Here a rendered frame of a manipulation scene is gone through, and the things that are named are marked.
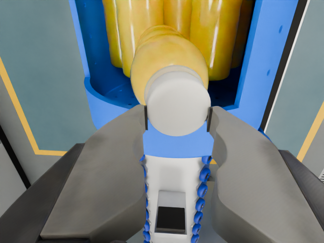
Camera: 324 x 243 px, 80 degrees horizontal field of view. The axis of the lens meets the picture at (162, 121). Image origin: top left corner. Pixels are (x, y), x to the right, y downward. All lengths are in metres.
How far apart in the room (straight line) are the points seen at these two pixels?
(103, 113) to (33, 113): 1.80
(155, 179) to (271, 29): 0.60
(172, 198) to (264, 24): 0.64
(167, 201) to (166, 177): 0.08
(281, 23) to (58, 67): 1.60
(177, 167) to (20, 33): 1.47
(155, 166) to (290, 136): 1.47
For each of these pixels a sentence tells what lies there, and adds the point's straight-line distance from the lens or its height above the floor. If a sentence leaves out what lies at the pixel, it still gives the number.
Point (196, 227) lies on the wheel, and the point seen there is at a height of 0.97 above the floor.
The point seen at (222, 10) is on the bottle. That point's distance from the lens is 0.29.
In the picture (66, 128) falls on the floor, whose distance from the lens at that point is 1.97.
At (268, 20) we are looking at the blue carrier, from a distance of 0.21.
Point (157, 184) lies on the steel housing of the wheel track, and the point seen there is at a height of 0.93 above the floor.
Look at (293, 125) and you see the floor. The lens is 1.91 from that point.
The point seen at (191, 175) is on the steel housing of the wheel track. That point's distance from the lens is 0.70.
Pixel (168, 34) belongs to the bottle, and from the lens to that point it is 0.17.
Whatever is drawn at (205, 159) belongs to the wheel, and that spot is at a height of 0.98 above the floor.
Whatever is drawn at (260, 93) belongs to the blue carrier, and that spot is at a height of 1.20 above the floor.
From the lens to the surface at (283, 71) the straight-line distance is 1.47.
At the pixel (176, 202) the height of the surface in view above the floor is 0.97.
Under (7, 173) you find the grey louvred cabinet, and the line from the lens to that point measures 2.42.
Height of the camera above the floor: 1.41
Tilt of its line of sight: 58 degrees down
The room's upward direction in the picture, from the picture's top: 172 degrees counter-clockwise
